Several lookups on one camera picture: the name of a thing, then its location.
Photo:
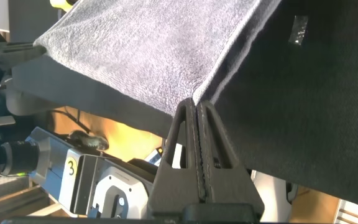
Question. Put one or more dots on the yellow towel with black trim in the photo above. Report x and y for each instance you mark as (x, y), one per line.
(61, 3)

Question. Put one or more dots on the clear tape piece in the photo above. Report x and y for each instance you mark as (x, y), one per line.
(298, 29)

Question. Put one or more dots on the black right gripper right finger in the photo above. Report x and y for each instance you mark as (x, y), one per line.
(225, 186)

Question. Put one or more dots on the grey towel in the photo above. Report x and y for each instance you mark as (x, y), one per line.
(151, 46)

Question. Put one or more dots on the grey white robot base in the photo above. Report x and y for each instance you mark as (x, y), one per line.
(110, 186)

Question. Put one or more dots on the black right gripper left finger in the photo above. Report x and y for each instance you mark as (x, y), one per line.
(179, 186)

